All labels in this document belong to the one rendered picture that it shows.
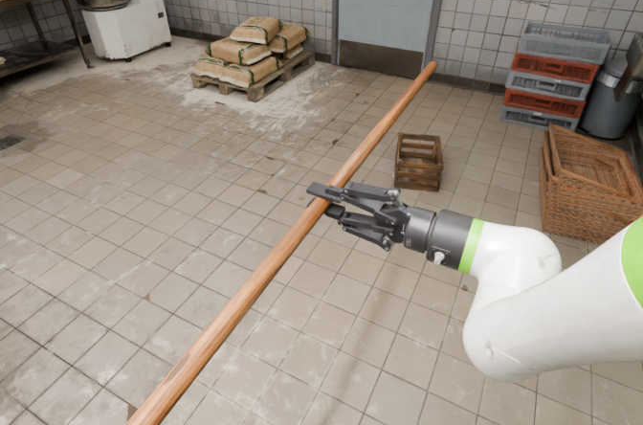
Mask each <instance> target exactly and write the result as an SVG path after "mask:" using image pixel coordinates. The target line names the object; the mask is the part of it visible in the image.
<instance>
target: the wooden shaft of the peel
mask: <svg viewBox="0 0 643 425"><path fill-rule="evenodd" d="M436 68H437V63H436V62H435V61H431V62H430V63H429V64H428V65H427V67H426V68H425V69H424V70H423V71H422V73H421V74H420V75H419V76H418V77H417V78H416V80H415V81H414V82H413V83H412V84H411V86H410V87H409V88H408V89H407V91H406V92H405V93H404V94H403V95H402V96H401V98H400V99H399V100H398V101H397V102H396V103H395V104H394V105H393V106H392V107H391V109H390V110H389V111H388V112H387V114H386V116H385V117H384V118H383V119H382V120H381V121H380V122H379V123H378V124H377V125H376V127H375V128H374V129H373V130H372V131H371V132H370V134H369V135H368V136H367V137H366V139H365V140H364V141H363V142H362V143H361V145H360V146H359V147H358V148H357V149H356V151H355V152H354V153H353V154H352V155H351V156H350V158H349V159H348V160H347V161H346V162H345V164H344V165H343V166H342V167H341V169H340V170H339V171H338V172H337V173H336V174H335V176H334V177H333V178H332V179H331V180H330V182H329V183H328V184H327V186H328V185H332V186H335V187H338V188H342V189H343V188H344V187H345V185H346V184H347V183H348V182H349V180H350V179H351V178H352V176H353V175H354V174H355V173H356V171H357V170H358V169H359V167H360V166H361V165H362V164H363V162H364V161H365V160H366V158H367V157H368V155H369V154H370V153H371V152H372V150H373V149H374V148H375V146H377V145H378V144H379V142H380V141H381V140H382V138H383V137H384V136H385V135H386V133H387V132H388V130H389V129H390V128H391V127H392V125H393V124H394V123H395V121H396V120H397V119H398V118H399V116H400V115H401V114H402V112H403V111H404V110H405V109H406V107H407V106H408V105H409V103H410V102H411V101H412V99H413V98H414V97H415V95H416V94H417V93H418V92H419V90H420V89H421V88H422V86H423V85H424V84H425V83H426V81H427V80H428V79H429V77H430V76H431V75H432V73H433V72H434V71H435V69H436ZM332 202H333V201H329V200H326V199H323V198H320V197H318V196H317V197H316V198H315V200H314V201H313V202H312V203H311V204H310V206H309V207H308V208H307V209H306V210H305V211H304V213H303V214H302V215H301V216H300V217H299V219H298V220H297V221H296V222H295V224H294V225H293V226H292V227H291V228H290V230H289V231H288V232H287V233H286V234H285V235H284V237H283V238H282V239H281V240H280V241H279V243H278V244H277V245H276V246H275V248H274V249H273V250H272V251H271V252H270V253H269V255H268V256H267V257H266V258H264V260H263V261H262V262H261V263H260V264H259V266H258V267H257V268H256V269H255V270H254V272H253V273H252V274H251V275H250V276H249V278H248V279H247V280H246V281H245V282H244V284H243V285H242V286H241V287H240V288H239V289H238V291H237V292H236V293H235V294H234V295H233V297H232V298H231V299H230V300H229V302H228V303H227V304H226V305H225V306H224V308H223V309H222V310H221V311H220V312H219V313H218V315H217V316H216V317H215V318H214V319H213V321H212V322H211V323H210V324H209V326H208V327H207V328H206V329H205V330H204V331H203V333H202V334H201V335H200V336H199V337H198V339H197V340H196V341H195V342H194V343H193V345H192V346H191V347H190V348H189V349H188V351H187V352H186V353H185V354H184V355H183V357H182V358H181V359H180V360H179V361H178V363H177V364H176V365H175V366H174V367H173V368H172V370H171V371H170V372H169V373H168V374H167V376H166V377H165V378H164V379H163V381H162V382H161V383H160V384H159V385H158V387H157V388H156V389H155V390H154V391H153V392H152V394H151V395H150V396H149V397H148V398H147V399H146V401H145V402H144V403H143V405H142V406H141V407H140V408H139V409H138V410H137V411H136V412H135V413H134V414H133V415H132V417H131V418H130V419H129V420H128V421H127V423H126V424H125V425H160V424H161V423H162V422H163V420H164V419H165V418H166V416H167V415H168V414H169V412H170V411H171V410H172V408H173V407H174V406H175V405H176V403H177V402H178V401H179V399H180V398H181V397H182V396H183V394H184V393H185V392H186V390H187V389H188V388H189V386H190V385H191V384H192V382H193V381H194V380H195V379H196V377H197V376H198V375H199V373H200V372H201V371H202V370H203V368H204V367H205V366H206V364H207V363H208V362H209V361H210V359H211V358H212V356H213V355H214V354H215V353H216V351H217V350H218V349H219V348H220V347H221V346H222V345H223V343H224V342H225V341H226V339H227V338H228V337H229V336H230V334H231V333H232V332H233V330H234V329H235V327H236V326H237V325H238V324H239V322H240V321H241V320H242V318H243V317H244V316H245V315H246V313H247V312H248V311H249V309H250V308H251V307H252V306H253V304H254V303H255V301H256V300H257V299H258V298H259V296H260V295H261V294H262V292H263V291H264V290H265V289H266V287H267V286H268V285H269V283H270V282H271V281H272V280H273V278H274V277H275V276H276V274H277V273H278V272H279V270H280V269H281V268H282V266H283V265H284V264H285V263H286V261H287V260H288V259H289V257H290V256H291V255H292V254H293V253H294V252H295V251H296V249H297V248H298V247H299V245H300V244H301V243H302V241H303V240H304V239H305V237H306V236H307V235H308V234H309V232H310V231H311V230H312V228H313V227H314V226H315V225H316V223H317V222H318V221H319V219H320V218H321V217H322V215H323V214H324V213H325V211H326V210H327V209H328V208H329V206H330V205H331V204H332Z"/></svg>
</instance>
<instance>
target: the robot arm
mask: <svg viewBox="0 0 643 425"><path fill-rule="evenodd" d="M400 192H401V190H400V189H398V188H394V189H385V188H380V187H375V186H371V185H366V184H361V183H356V182H352V181H350V182H348V184H347V185H346V186H345V188H344V189H342V188H338V187H335V186H332V185H328V186H326V185H322V184H319V183H316V182H313V183H312V184H311V185H310V186H309V187H308V188H307V189H306V193H309V194H312V195H315V196H318V197H320V198H323V199H326V200H329V201H333V202H336V203H339V204H340V203H341V201H342V200H343V201H344V202H346V203H349V204H351V205H353V206H355V207H358V208H360V209H362V210H365V211H367V212H369V213H372V214H373V216H371V215H366V214H360V213H355V212H345V207H344V206H341V205H338V204H334V203H332V204H331V205H330V206H329V208H328V209H327V210H326V211H325V213H324V214H325V215H326V216H328V217H331V218H334V219H337V220H338V224H339V225H340V226H341V225H342V224H343V227H342V229H343V230H344V231H345V232H347V233H350V234H352V235H355V236H357V237H360V238H362V239H364V240H367V241H369V242H372V243H374V244H376V245H378V246H380V247H381V248H382V249H384V250H385V251H387V252H388V251H389V250H390V248H391V246H392V245H393V244H394V243H403V244H404V247H405V248H407V249H410V250H413V251H415V252H418V253H421V254H424V253H425V252H426V251H427V253H426V260H427V261H430V262H433V263H434V264H436V265H442V266H445V267H448V268H451V269H454V270H456V271H458V272H461V273H464V274H467V275H470V276H473V277H475V278H477V279H478V287H477V292H476V295H475V298H474V301H473V304H472V307H471V309H470V312H469V314H468V317H467V319H466V322H465V324H464V327H463V333H462V339H463V345H464V348H465V351H466V353H467V355H468V357H469V359H470V361H471V362H472V363H473V365H474V366H475V367H476V368H477V369H478V370H479V371H480V372H482V373H483V374H484V375H486V376H488V377H489V378H492V379H494V380H497V381H500V382H504V383H517V382H521V381H524V380H526V379H529V378H531V377H533V376H536V375H538V374H541V373H545V372H547V371H552V370H557V369H566V368H572V367H579V366H585V365H594V364H604V363H616V362H636V361H643V216H642V217H640V218H639V219H637V220H636V221H634V222H633V223H632V224H631V225H629V226H628V227H627V228H625V229H624V230H622V231H621V232H619V233H618V234H617V235H615V236H613V237H612V238H610V239H609V240H608V241H606V242H605V243H604V244H602V245H601V246H600V247H598V248H597V249H596V250H594V251H593V252H591V253H590V254H589V255H587V256H586V257H584V258H583V259H581V260H580V261H578V262H577V263H575V264H574V265H572V266H571V267H569V268H567V269H566V270H564V271H563V272H562V260H561V256H560V253H559V251H558V249H557V247H556V246H555V244H554V243H553V242H552V241H551V240H550V239H549V238H548V237H547V236H546V235H544V234H542V233H541V232H539V231H536V230H534V229H530V228H525V227H514V226H506V225H500V224H495V223H491V222H487V221H484V220H480V219H477V218H473V217H471V216H467V215H464V214H461V213H457V212H451V211H448V210H444V209H442V210H440V212H439V214H438V215H436V212H434V211H430V210H427V209H423V208H420V207H414V208H413V207H410V206H408V205H407V204H406V203H404V202H402V201H401V198H400V195H399V194H400ZM348 195H349V196H348ZM379 201H380V202H379ZM386 202H388V203H386ZM390 203H392V204H391V205H390ZM350 226H351V227H350ZM561 272H562V273H561Z"/></svg>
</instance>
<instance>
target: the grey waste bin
mask: <svg viewBox="0 0 643 425"><path fill-rule="evenodd" d="M627 66H628V62H627V61H626V60H608V61H605V63H604V64H602V66H601V70H600V73H599V75H598V77H597V79H596V82H595V85H594V87H593V90H592V92H591V94H590V97H589V99H588V103H587V105H586V107H585V110H584V112H583V114H582V117H581V119H580V121H579V122H578V124H577V128H576V130H577V131H579V132H581V133H582V134H584V135H587V136H590V137H593V138H596V139H600V140H607V141H617V140H621V139H623V138H624V137H625V132H626V130H627V128H628V126H629V124H630V122H631V120H632V117H633V115H634V113H635V111H636V109H637V107H638V105H639V103H640V102H641V100H642V97H641V94H642V92H643V79H642V78H633V80H632V82H631V84H630V86H629V87H628V89H627V91H626V92H625V94H624V96H623V97H622V99H621V101H615V100H614V95H613V89H612V88H615V86H616V84H617V83H618V81H619V79H620V78H621V77H622V75H623V73H624V71H625V69H626V68H627Z"/></svg>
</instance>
